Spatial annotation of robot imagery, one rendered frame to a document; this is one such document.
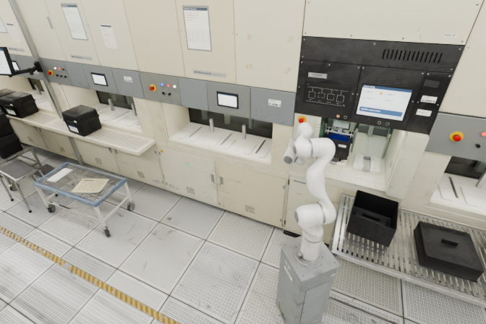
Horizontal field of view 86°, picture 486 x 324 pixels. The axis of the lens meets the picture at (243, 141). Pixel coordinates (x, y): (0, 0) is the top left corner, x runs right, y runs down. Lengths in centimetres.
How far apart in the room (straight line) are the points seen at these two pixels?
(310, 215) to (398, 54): 107
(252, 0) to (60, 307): 282
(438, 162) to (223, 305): 194
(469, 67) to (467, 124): 34
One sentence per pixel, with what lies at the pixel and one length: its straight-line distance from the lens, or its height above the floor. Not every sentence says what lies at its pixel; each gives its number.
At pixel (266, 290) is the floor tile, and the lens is 258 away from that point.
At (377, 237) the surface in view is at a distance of 203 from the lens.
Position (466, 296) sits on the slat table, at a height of 76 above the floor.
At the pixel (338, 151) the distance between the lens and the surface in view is 236.
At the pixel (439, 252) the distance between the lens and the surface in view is 206.
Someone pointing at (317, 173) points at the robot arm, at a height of 138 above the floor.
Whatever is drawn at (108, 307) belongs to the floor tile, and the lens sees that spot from 277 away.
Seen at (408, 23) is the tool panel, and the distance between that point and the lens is 183.
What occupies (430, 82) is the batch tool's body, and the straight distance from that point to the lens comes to 192.
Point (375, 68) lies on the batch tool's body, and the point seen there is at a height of 179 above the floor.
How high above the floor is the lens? 227
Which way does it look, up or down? 32 degrees down
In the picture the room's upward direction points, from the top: 1 degrees counter-clockwise
